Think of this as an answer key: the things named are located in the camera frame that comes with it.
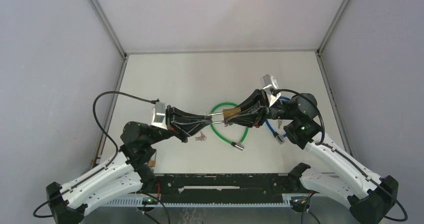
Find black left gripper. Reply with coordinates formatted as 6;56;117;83
146;105;214;145

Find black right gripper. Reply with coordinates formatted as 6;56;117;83
224;89;297;128

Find brass padlock silver keys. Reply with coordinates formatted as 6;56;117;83
194;131;207;141

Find large brass padlock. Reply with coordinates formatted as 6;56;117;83
207;107;241;124

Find blue cable lock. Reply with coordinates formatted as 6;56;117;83
265;96;290;144

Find green cable lock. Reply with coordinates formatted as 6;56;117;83
208;103;250;151

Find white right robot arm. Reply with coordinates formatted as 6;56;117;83
224;89;399;224

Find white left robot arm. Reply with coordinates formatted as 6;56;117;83
46;102;213;224

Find small brass padlock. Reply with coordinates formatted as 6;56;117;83
148;160;156;168

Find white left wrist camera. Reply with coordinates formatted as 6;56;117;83
151;101;168;130

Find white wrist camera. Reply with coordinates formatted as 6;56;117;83
260;74;281;107
151;101;168;130

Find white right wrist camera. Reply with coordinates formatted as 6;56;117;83
260;74;281;107

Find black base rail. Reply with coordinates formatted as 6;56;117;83
150;173;309;205

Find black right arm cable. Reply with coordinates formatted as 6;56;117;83
271;89;409;223

